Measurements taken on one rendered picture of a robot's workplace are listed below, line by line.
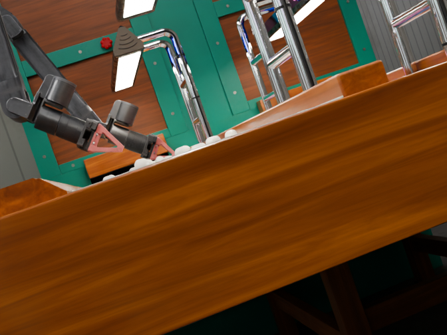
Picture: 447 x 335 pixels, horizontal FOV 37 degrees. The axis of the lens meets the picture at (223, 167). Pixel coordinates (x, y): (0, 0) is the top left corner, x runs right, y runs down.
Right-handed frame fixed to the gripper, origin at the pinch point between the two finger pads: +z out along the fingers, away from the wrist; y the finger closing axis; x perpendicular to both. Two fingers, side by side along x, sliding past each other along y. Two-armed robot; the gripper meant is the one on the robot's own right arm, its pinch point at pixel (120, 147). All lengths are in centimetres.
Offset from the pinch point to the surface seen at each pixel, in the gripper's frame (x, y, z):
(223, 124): -29, 91, 33
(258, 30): -24, -47, 14
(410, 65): -29, -47, 41
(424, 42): -123, 168, 128
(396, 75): -30, -37, 43
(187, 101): -25, 50, 14
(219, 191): 7, -92, 10
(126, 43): -26.2, 13.1, -8.0
